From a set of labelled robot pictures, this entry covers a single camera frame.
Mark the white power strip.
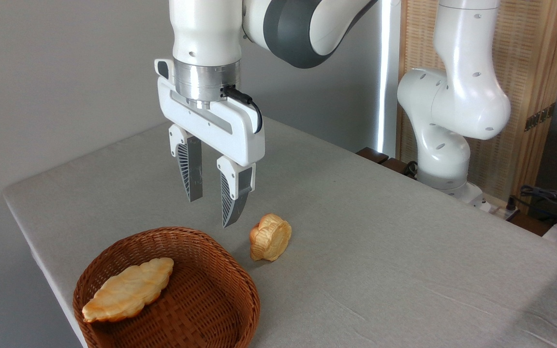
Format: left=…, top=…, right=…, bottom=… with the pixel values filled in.
left=481, top=196, right=521, bottom=221

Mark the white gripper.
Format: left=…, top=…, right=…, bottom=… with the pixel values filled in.
left=155, top=58, right=266, bottom=228

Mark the small round golden bread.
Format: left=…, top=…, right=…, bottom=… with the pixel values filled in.
left=249, top=213, right=292, bottom=262

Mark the grey tablecloth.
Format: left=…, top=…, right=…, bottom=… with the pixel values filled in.
left=2, top=116, right=557, bottom=348

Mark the black cable bundle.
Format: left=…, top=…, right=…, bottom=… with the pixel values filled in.
left=519, top=185, right=557, bottom=228

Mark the metal screen hinge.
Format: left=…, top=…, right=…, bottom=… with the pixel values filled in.
left=524, top=102, right=556, bottom=132

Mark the long golden croissant bread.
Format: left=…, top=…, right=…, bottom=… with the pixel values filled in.
left=82, top=258, right=175, bottom=323

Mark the brown wicker basket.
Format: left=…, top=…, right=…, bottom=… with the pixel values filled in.
left=73, top=227, right=261, bottom=348

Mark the wooden slatted screen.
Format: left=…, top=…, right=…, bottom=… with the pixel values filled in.
left=396, top=0, right=557, bottom=213

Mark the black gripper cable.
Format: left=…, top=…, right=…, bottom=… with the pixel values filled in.
left=221, top=86, right=264, bottom=134

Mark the dark brown wooden block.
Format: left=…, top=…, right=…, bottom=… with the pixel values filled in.
left=356, top=147, right=389, bottom=165
left=381, top=158, right=418, bottom=180

